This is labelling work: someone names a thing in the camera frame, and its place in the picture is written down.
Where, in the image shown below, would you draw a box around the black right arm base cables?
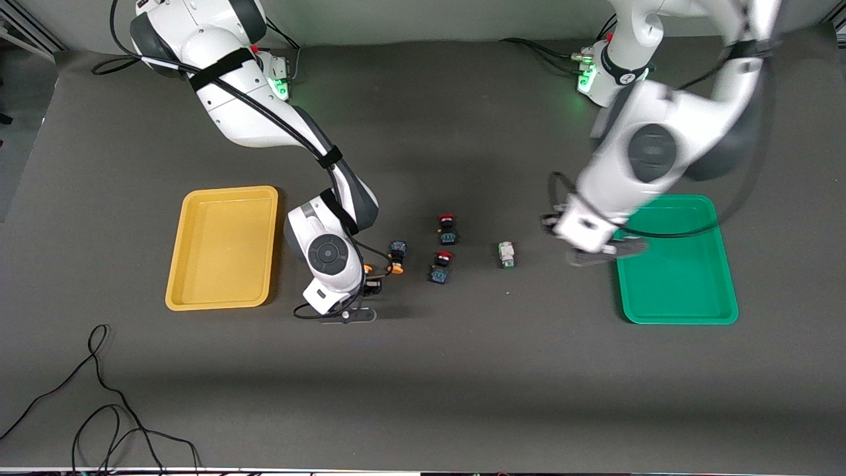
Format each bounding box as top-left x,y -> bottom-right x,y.
261,17 -> 301,83

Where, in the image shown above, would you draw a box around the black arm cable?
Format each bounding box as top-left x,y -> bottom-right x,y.
91,0 -> 394,319
547,40 -> 777,239

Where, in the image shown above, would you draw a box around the black left arm base cables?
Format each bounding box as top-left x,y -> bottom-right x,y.
499,13 -> 619,75

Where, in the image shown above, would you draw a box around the yellow plastic tray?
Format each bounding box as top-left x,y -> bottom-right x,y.
165,186 -> 279,311

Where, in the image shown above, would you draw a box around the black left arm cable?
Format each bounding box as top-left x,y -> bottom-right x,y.
547,40 -> 777,239

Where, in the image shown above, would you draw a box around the aluminium frame rail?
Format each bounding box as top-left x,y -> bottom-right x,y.
0,12 -> 67,61

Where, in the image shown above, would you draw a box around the loose black cable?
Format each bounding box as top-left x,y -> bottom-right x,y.
0,324 -> 201,475

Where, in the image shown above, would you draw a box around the green plastic tray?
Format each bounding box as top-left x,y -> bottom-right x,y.
611,194 -> 740,325

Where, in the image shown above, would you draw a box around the black arm base cables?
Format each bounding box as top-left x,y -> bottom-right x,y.
499,13 -> 619,75
261,17 -> 301,83

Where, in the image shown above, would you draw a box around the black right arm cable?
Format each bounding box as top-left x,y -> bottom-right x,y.
91,0 -> 394,319

